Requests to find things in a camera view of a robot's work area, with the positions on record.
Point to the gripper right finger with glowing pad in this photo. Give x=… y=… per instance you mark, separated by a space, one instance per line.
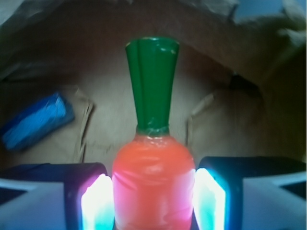
x=250 y=193

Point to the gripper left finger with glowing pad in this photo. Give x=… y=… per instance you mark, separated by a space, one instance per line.
x=48 y=196

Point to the orange toy carrot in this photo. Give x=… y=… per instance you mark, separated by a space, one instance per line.
x=153 y=175

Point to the blue sponge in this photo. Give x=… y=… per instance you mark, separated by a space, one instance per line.
x=36 y=121

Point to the brown paper bag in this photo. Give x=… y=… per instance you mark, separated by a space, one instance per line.
x=239 y=87

